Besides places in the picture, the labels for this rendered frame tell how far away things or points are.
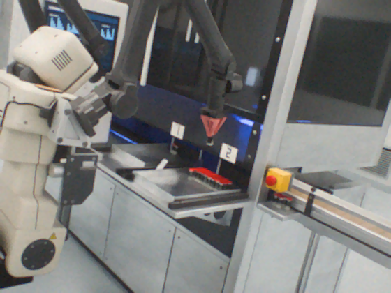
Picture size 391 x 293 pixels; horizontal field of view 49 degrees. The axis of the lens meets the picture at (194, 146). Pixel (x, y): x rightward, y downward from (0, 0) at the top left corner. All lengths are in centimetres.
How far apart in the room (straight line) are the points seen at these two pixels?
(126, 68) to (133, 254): 141
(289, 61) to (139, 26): 66
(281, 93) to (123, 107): 67
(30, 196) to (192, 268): 93
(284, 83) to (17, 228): 102
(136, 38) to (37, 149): 43
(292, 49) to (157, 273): 127
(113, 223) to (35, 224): 119
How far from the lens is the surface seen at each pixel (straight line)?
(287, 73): 161
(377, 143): 243
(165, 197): 150
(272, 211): 166
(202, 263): 196
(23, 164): 131
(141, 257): 232
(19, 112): 119
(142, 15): 115
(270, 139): 164
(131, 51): 115
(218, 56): 138
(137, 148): 206
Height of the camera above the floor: 142
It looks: 13 degrees down
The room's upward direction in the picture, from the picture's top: 12 degrees clockwise
